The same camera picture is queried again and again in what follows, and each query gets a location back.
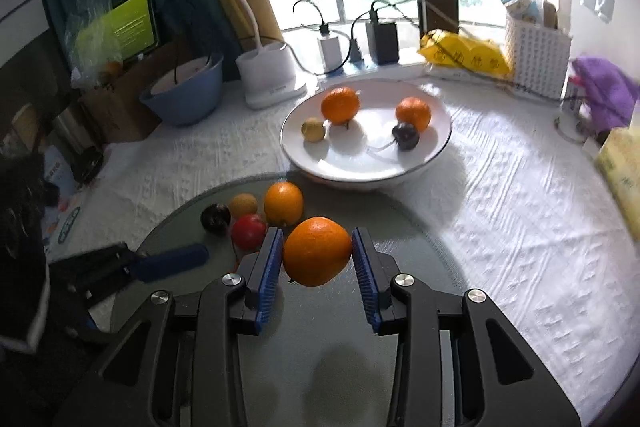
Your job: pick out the yellow plastic bag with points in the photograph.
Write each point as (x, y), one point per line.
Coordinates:
(465, 54)

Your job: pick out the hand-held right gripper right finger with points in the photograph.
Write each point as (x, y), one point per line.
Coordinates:
(369, 279)

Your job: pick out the cardboard box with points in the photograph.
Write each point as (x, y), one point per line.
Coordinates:
(125, 112)

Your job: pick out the white desk lamp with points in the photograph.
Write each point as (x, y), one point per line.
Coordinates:
(270, 72)

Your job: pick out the clear plastic bag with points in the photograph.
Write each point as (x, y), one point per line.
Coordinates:
(90, 37)

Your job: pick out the white power strip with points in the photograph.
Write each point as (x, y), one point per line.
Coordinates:
(410, 64)

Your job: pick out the round grey glass tray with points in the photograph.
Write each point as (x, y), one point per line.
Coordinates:
(400, 232)

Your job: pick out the steel thermos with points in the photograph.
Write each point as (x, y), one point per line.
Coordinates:
(67, 132)

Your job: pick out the small red apple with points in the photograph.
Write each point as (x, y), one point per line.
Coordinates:
(248, 232)

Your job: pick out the small yellow plum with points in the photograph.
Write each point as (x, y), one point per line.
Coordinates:
(243, 205)
(313, 129)

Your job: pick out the purple cloth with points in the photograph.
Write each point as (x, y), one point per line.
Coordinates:
(607, 92)

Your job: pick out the black charger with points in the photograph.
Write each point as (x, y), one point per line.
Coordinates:
(382, 42)

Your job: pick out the black round lid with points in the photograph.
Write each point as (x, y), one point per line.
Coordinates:
(89, 163)

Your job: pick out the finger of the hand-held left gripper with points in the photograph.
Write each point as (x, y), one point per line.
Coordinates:
(170, 260)
(91, 323)

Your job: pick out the tablet with green screen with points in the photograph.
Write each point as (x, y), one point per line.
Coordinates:
(132, 27)

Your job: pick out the dark purple plum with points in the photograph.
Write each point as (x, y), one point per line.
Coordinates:
(215, 219)
(405, 136)

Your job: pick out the white charger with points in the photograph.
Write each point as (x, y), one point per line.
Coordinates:
(330, 54)

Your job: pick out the white plastic basket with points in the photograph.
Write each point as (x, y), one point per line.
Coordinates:
(537, 57)

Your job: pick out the blue white bottle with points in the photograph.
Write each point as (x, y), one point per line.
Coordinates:
(520, 7)

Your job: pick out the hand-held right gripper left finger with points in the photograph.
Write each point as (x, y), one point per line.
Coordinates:
(267, 277)

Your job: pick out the blue printed box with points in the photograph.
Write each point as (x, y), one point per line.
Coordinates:
(62, 207)

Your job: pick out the yellow tissue pack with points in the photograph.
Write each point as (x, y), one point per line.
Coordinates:
(622, 172)

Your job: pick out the blue bowl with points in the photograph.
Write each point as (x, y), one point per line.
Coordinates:
(185, 99)

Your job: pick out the white bowl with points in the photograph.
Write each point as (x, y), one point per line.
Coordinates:
(360, 157)

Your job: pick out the orange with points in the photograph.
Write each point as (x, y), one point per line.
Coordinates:
(340, 105)
(283, 204)
(317, 252)
(413, 114)

